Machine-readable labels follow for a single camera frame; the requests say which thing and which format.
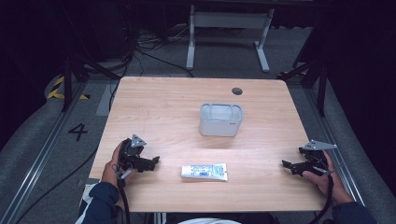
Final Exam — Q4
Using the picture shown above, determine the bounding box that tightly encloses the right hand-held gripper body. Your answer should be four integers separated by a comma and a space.
298, 139, 338, 173

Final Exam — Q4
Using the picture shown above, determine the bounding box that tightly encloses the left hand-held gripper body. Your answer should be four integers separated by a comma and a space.
119, 133, 148, 171

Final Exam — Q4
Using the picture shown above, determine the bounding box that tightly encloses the person's left hand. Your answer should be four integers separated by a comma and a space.
100, 142, 134, 189

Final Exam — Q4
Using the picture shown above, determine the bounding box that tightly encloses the person's right hand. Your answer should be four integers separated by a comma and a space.
302, 150, 355, 205

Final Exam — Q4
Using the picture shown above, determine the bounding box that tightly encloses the white and blue toothpaste tube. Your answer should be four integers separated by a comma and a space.
180, 162, 229, 182

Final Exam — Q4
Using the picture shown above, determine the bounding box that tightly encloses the black metal stand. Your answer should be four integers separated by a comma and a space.
276, 59, 329, 119
61, 53, 121, 113

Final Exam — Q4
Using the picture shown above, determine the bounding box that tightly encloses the white plastic container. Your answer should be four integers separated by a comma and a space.
199, 102, 245, 137

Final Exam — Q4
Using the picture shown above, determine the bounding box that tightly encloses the aluminium floor rail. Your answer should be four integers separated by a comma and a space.
304, 87, 366, 207
0, 81, 89, 224

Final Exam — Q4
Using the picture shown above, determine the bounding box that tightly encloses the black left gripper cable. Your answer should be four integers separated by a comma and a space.
112, 163, 133, 224

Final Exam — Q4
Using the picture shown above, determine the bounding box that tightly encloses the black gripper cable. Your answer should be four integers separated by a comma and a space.
307, 166, 335, 224
112, 163, 133, 224

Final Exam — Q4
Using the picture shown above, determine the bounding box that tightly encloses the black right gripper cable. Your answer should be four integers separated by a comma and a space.
307, 166, 335, 224

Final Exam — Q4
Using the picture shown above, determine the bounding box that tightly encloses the black floor cable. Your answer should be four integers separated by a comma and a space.
13, 145, 100, 224

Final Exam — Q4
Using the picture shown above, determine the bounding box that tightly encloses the bundle of floor cables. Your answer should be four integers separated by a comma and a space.
106, 21, 195, 111

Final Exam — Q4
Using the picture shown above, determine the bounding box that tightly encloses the white metal desk frame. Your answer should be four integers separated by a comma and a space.
185, 4, 276, 74

